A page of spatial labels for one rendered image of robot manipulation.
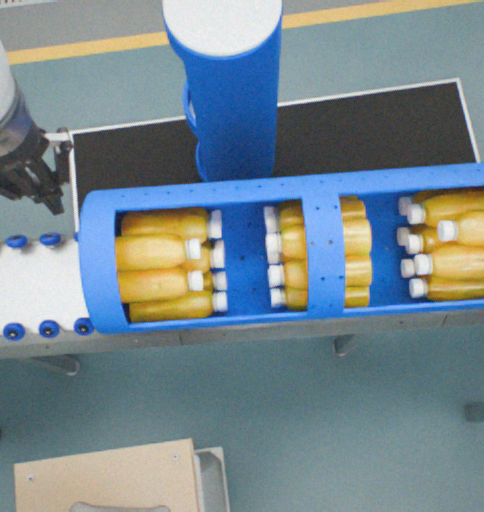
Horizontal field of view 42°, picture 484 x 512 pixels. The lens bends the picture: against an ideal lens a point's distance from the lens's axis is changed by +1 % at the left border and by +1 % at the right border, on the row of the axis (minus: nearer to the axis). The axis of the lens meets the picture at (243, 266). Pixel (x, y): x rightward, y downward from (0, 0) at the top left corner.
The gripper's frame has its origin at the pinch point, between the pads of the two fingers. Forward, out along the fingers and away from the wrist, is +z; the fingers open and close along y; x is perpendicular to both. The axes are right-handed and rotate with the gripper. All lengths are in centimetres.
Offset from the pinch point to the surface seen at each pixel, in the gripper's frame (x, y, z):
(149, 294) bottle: -7.7, 5.9, 38.5
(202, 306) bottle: -12.3, 14.7, 43.4
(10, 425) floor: -8, -62, 153
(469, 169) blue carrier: -7, 70, 30
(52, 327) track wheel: -4, -17, 54
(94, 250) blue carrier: 0.5, -0.1, 27.9
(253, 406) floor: -32, 21, 150
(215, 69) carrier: 42, 36, 53
